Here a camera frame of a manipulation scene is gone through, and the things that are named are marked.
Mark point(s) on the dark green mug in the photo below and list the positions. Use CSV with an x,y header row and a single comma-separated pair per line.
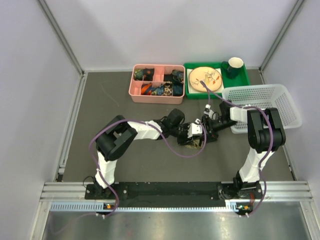
x,y
232,67

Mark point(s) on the rolled dark paisley tie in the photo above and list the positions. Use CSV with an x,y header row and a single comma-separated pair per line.
x,y
167,90

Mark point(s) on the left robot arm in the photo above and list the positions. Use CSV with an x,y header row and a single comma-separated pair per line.
x,y
114,142

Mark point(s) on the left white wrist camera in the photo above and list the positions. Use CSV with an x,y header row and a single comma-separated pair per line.
x,y
195,129

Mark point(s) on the olive green patterned tie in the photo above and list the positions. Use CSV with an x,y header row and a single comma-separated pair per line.
x,y
195,144

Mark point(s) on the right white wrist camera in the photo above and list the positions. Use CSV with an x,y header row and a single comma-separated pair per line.
x,y
209,112

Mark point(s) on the pink divided storage box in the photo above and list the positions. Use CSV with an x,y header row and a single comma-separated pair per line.
x,y
158,79

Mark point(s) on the rolled orange blue tie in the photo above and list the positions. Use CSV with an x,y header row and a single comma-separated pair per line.
x,y
148,90

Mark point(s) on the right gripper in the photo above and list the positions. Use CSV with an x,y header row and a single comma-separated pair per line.
x,y
211,133

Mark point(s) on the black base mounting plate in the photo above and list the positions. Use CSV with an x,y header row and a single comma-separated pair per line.
x,y
178,194

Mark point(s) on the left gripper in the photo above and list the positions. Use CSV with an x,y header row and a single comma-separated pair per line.
x,y
181,141

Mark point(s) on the cream floral plate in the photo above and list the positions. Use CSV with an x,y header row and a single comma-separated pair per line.
x,y
205,80

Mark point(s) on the aluminium frame rail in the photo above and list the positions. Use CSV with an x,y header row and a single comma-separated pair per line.
x,y
276,191

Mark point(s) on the rolled teal patterned tie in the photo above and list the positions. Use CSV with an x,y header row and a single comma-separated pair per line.
x,y
176,77

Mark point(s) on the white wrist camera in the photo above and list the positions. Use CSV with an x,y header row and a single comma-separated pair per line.
x,y
195,129
209,112

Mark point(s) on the white perforated plastic basket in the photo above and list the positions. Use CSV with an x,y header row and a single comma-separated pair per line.
x,y
267,96

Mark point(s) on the rolled dark floral tie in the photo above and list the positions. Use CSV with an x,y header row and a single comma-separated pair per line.
x,y
145,74

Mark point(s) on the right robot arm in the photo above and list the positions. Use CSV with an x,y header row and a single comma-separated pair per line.
x,y
265,134

